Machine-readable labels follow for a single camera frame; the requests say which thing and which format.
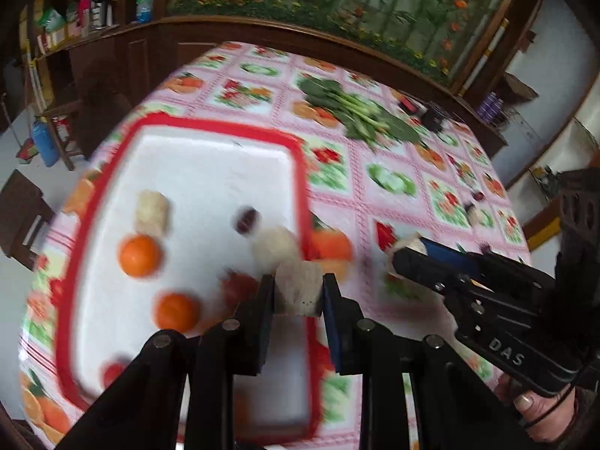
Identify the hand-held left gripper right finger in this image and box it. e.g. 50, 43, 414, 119
322, 273, 533, 450

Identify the bunch of leafy greens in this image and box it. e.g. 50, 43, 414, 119
297, 77, 423, 144

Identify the black device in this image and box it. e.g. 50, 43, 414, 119
422, 103, 446, 132

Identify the broom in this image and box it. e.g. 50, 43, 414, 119
19, 56, 44, 162

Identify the black thermos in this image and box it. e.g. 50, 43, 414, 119
90, 0, 113, 29

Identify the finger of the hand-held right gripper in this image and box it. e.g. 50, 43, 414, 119
421, 238, 558, 308
392, 247, 491, 322

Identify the wooden chair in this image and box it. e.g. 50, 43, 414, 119
44, 84, 132, 172

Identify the green packet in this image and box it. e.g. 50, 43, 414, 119
37, 8, 66, 30

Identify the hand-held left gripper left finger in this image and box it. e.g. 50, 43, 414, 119
58, 274, 276, 450

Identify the small wooden shelf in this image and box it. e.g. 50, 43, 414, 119
504, 72, 540, 101

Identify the person's right hand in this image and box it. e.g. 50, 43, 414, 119
494, 374, 583, 444

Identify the flower garden wall mural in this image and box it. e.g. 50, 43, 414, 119
166, 0, 521, 87

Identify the purple bundle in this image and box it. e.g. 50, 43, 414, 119
477, 91, 500, 123

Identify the white pole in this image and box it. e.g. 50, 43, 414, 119
462, 19, 509, 95

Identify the wooden wall cabinet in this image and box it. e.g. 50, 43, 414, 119
19, 0, 549, 151

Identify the dark wooden stool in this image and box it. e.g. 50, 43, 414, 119
0, 169, 57, 270

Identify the orange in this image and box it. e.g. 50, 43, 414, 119
117, 234, 164, 277
154, 293, 201, 333

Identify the white tray with red rim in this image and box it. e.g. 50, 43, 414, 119
54, 113, 329, 444

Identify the fruit print tablecloth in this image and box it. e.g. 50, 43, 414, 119
19, 41, 533, 450

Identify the blue bottle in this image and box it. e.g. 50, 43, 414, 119
32, 117, 59, 167

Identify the dark red round fruit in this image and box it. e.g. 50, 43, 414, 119
233, 206, 262, 235

